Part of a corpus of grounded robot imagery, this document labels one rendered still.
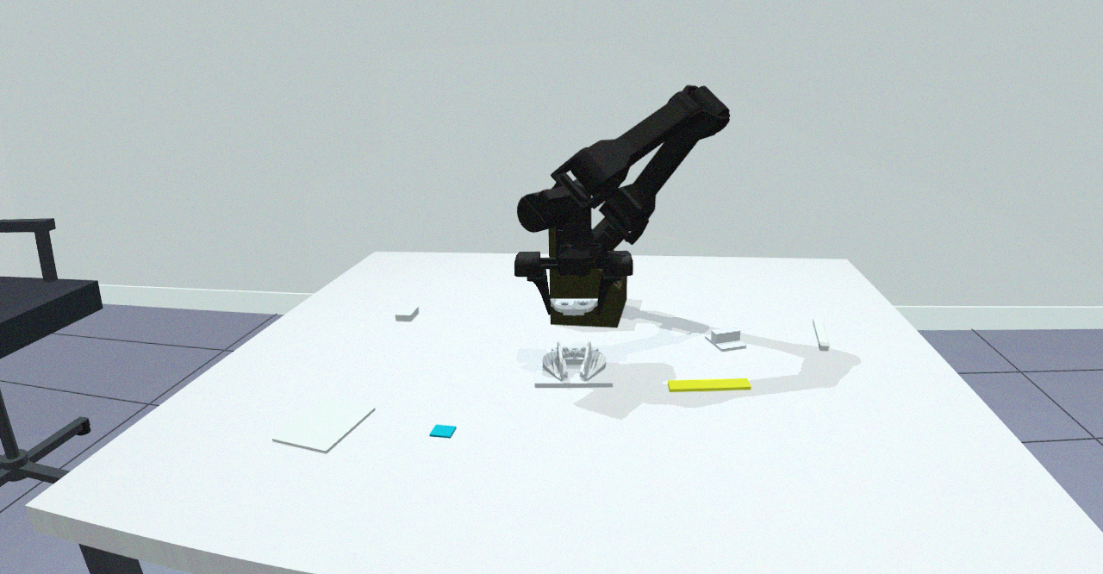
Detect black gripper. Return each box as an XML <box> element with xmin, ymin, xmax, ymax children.
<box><xmin>514</xmin><ymin>221</ymin><xmax>633</xmax><ymax>315</ymax></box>

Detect cyan flat plate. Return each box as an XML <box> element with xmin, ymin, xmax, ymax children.
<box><xmin>429</xmin><ymin>424</ymin><xmax>457</xmax><ymax>438</ymax></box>

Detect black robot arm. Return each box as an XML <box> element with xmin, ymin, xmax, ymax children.
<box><xmin>517</xmin><ymin>85</ymin><xmax>730</xmax><ymax>277</ymax></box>

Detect yellow rectangular plate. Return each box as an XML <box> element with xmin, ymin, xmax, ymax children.
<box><xmin>668</xmin><ymin>378</ymin><xmax>751</xmax><ymax>392</ymax></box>

